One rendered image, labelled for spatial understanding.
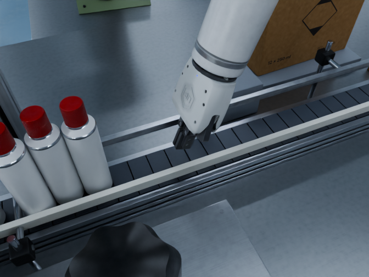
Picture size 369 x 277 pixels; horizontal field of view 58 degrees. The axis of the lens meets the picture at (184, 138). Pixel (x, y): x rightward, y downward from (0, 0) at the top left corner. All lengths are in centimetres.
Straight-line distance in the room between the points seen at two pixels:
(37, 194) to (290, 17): 66
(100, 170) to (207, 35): 27
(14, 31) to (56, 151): 256
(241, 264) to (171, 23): 82
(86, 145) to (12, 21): 272
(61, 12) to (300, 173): 95
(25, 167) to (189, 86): 27
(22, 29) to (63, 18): 180
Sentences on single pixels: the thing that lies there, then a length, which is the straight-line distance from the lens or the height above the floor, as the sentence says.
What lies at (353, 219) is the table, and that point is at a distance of 72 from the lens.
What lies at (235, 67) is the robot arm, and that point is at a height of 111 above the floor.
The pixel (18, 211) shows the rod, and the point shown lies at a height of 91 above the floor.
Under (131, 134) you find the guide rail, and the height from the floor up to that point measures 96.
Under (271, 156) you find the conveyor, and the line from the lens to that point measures 70.
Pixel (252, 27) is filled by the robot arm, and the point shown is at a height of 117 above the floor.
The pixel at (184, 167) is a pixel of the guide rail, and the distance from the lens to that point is 60.
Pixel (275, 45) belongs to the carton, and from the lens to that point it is 89.
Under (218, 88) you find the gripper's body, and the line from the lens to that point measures 50.
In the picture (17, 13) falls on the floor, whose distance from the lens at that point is 330.
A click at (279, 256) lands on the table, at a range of 64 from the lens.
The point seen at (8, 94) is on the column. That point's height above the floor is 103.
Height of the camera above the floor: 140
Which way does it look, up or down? 48 degrees down
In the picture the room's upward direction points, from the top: straight up
